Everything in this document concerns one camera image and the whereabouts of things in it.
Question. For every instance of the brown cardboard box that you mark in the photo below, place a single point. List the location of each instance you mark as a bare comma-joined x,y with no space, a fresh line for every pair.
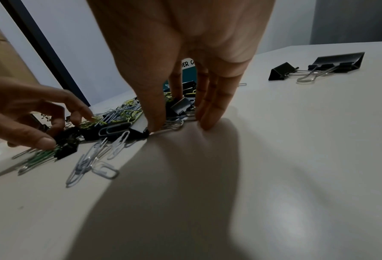
1,56

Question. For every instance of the teal divided organizer box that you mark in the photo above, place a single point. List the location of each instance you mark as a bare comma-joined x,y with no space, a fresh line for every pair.
188,75

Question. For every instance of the single black binder clip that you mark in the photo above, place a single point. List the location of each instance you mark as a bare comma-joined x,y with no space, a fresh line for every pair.
338,61
279,72

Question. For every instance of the person's right hand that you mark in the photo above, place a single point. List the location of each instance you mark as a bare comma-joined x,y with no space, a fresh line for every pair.
184,30

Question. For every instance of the person's left hand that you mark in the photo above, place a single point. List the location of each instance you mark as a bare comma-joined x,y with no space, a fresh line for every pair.
11,106

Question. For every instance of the pile of coloured paper clips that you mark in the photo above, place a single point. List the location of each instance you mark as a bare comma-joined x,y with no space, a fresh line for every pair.
117,144

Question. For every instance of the group of black binder clips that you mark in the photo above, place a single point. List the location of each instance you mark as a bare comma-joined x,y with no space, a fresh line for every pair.
181,106

